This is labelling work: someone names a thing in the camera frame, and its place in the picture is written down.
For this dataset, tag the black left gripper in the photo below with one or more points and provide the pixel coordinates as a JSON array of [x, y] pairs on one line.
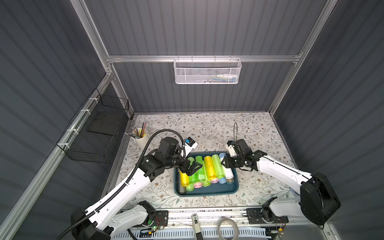
[[186, 164]]

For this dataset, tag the white wire wall basket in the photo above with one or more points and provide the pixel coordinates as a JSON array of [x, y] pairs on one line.
[[210, 71]]

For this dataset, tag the light green trash bag roll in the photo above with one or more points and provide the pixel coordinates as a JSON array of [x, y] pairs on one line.
[[218, 166]]

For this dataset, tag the pale green trash bag roll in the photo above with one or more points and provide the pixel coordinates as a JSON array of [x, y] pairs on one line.
[[206, 183]]

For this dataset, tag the white pen cup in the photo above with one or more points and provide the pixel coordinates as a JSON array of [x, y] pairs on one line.
[[140, 135]]

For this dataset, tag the dark green trash bag roll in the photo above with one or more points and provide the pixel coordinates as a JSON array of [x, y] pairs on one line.
[[200, 173]]

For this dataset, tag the pink trash bag roll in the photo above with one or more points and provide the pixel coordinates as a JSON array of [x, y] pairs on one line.
[[198, 185], [215, 180]]

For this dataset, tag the grey trash bag roll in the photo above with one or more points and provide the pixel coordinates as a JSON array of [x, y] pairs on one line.
[[182, 190]]

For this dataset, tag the bright green trash bag roll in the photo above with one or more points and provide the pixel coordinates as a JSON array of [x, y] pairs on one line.
[[192, 179]]

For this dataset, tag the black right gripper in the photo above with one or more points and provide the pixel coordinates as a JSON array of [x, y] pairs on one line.
[[233, 160]]

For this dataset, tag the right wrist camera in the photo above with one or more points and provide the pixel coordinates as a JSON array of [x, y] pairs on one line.
[[232, 148]]

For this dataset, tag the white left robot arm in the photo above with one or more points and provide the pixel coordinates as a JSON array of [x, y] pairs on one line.
[[99, 221]]

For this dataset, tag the teal plastic storage box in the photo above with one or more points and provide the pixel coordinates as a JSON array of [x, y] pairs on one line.
[[212, 190]]

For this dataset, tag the grey handheld device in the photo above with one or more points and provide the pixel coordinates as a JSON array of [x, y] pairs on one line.
[[197, 227]]

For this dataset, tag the white blue trash bag roll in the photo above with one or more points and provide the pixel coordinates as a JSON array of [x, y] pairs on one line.
[[228, 172]]

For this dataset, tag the yellow trash bag roll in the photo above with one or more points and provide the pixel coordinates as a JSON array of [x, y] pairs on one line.
[[184, 179], [210, 167]]

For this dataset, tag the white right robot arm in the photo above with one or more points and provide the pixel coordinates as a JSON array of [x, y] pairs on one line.
[[315, 198]]

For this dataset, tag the black wire wall basket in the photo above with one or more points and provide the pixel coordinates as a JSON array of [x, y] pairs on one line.
[[97, 134]]

